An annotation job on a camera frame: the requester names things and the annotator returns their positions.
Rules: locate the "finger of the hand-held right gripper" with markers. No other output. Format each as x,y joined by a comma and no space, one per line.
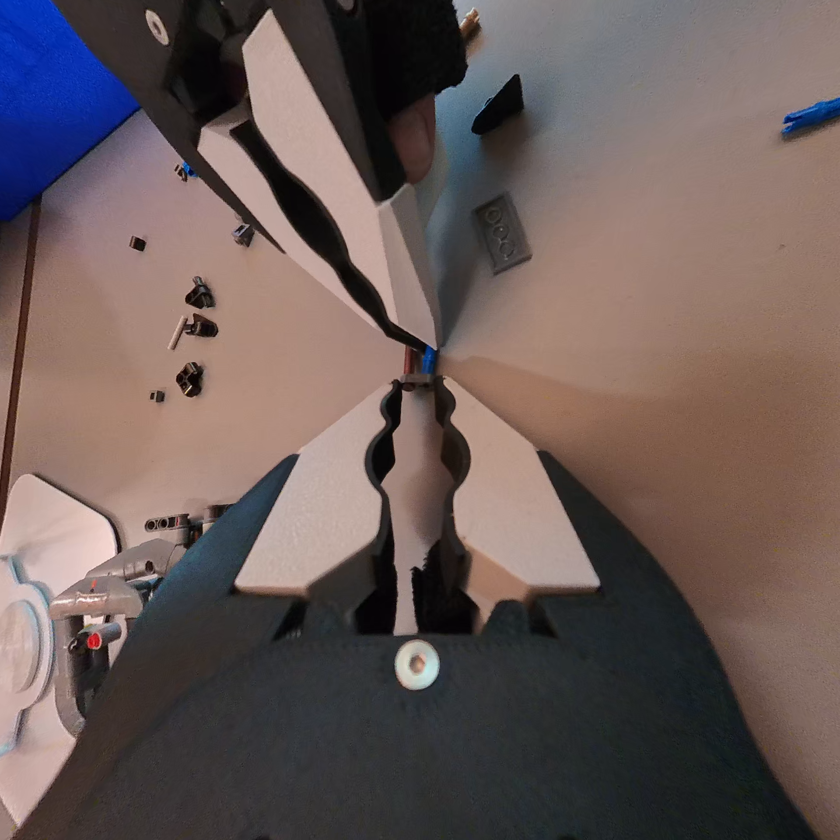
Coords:
315,131
262,197

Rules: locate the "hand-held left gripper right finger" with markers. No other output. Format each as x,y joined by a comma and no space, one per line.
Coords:
525,525

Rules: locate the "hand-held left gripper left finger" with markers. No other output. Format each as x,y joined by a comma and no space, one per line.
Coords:
308,525

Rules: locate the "grey lego car model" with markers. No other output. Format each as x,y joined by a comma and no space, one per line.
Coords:
98,597

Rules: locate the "black lego axle connector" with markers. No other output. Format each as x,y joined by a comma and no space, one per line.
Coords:
200,295

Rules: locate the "dark grey lego panel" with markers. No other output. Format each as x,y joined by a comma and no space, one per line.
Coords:
202,326

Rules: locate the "white lego axle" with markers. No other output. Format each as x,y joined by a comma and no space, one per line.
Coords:
177,332

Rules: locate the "black lego wedge panel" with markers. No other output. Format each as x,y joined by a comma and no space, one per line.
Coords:
499,108

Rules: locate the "black lego angle beam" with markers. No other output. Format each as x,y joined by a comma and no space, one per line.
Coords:
190,380

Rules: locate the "small tan lego pin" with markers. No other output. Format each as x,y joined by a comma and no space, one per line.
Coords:
469,23

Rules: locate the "black lego plate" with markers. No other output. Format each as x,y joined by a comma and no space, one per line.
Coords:
502,233

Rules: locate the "person's right hand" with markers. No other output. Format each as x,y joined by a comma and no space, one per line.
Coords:
413,144

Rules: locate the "blue plastic bin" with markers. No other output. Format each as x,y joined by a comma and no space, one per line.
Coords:
52,98

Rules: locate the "white book stand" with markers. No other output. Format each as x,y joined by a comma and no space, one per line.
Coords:
39,525

